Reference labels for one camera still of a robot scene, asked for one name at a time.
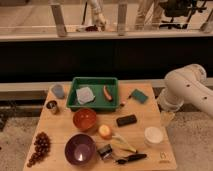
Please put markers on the apple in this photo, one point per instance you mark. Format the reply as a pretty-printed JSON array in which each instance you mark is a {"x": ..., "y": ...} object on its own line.
[{"x": 105, "y": 131}]

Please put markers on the light blue cloth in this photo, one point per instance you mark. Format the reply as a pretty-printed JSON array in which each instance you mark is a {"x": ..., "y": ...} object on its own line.
[{"x": 84, "y": 95}]

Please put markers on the green plastic tray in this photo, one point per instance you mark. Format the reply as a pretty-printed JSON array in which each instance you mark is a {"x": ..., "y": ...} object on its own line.
[{"x": 100, "y": 103}]

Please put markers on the sausage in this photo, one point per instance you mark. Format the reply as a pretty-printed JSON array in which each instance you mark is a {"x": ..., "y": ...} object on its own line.
[{"x": 107, "y": 94}]

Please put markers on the bunch of dark grapes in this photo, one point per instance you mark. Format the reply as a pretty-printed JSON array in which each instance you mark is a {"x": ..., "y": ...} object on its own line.
[{"x": 42, "y": 148}]

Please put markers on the small red-tipped pen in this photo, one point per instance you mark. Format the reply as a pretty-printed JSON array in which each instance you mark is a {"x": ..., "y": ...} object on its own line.
[{"x": 123, "y": 103}]

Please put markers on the orange bowl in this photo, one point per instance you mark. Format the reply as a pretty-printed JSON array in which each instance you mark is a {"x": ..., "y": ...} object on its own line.
[{"x": 85, "y": 119}]

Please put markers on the black binder clip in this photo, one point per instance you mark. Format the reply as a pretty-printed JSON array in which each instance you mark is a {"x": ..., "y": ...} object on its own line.
[{"x": 105, "y": 152}]

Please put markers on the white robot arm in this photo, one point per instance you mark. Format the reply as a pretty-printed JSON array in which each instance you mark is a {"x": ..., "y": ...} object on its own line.
[{"x": 184, "y": 85}]

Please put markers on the green sponge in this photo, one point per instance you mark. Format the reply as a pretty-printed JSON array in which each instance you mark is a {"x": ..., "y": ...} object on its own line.
[{"x": 139, "y": 96}]

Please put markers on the wooden table board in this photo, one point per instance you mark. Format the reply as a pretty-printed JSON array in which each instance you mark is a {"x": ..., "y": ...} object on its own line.
[{"x": 138, "y": 122}]

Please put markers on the small metal cup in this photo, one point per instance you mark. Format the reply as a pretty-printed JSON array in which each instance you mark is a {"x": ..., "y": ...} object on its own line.
[{"x": 52, "y": 106}]

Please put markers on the black office chair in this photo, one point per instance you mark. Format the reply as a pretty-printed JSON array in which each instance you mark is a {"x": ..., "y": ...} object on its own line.
[{"x": 178, "y": 8}]

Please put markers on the black handled tool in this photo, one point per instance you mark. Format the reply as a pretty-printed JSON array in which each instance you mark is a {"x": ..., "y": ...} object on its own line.
[{"x": 130, "y": 158}]

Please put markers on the black rectangular case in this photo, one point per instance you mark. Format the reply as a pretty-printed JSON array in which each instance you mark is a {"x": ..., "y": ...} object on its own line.
[{"x": 126, "y": 120}]

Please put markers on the purple bowl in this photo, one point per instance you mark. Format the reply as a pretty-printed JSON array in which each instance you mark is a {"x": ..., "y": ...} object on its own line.
[{"x": 80, "y": 149}]

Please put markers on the white round container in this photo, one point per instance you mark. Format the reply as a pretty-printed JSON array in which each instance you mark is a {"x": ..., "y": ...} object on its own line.
[{"x": 153, "y": 135}]

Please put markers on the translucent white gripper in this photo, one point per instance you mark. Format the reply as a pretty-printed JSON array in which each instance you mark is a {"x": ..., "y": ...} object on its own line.
[{"x": 166, "y": 118}]

